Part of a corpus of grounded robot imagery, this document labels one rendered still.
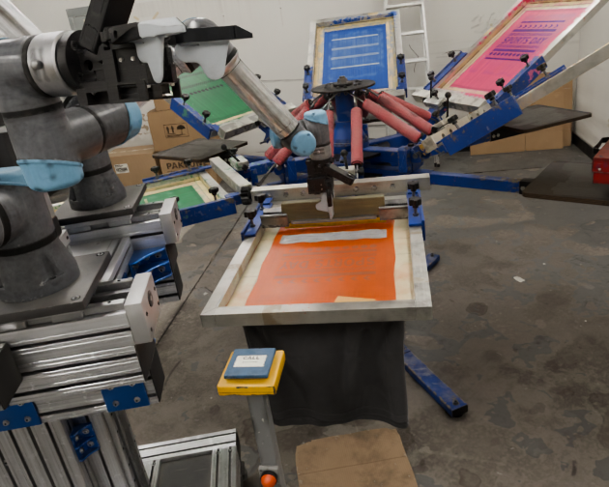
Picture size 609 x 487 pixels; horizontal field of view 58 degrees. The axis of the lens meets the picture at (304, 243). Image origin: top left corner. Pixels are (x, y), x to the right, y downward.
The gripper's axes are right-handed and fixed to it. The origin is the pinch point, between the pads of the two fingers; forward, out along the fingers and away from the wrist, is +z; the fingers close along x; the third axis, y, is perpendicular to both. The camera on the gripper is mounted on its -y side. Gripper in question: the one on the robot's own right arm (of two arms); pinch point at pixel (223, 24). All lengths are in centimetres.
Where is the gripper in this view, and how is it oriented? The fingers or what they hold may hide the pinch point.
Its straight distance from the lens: 63.0
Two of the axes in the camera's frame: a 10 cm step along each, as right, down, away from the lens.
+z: 9.4, 0.3, -3.5
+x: -3.4, 3.0, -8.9
